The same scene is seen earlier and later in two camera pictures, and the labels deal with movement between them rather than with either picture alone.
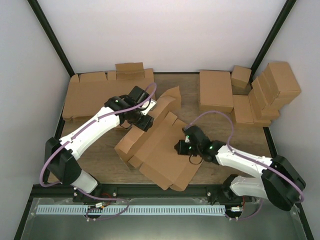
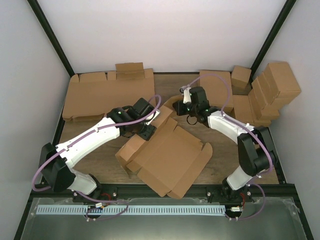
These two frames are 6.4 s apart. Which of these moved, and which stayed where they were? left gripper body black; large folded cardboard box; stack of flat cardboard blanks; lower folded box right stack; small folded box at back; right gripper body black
Moved: left gripper body black; right gripper body black
Stayed: lower folded box right stack; large folded cardboard box; stack of flat cardboard blanks; small folded box at back
